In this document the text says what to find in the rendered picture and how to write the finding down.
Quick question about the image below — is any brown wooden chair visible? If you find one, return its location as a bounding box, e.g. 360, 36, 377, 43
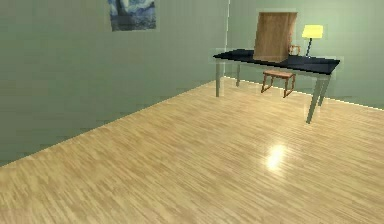
252, 11, 298, 99

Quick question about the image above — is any black top grey leg table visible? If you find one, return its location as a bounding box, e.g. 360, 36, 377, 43
213, 48, 341, 125

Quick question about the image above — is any yellow shade table lamp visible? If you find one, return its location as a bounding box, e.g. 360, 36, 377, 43
301, 24, 324, 58

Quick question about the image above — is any blue framed wall picture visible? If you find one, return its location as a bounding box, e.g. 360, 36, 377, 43
107, 0, 157, 32

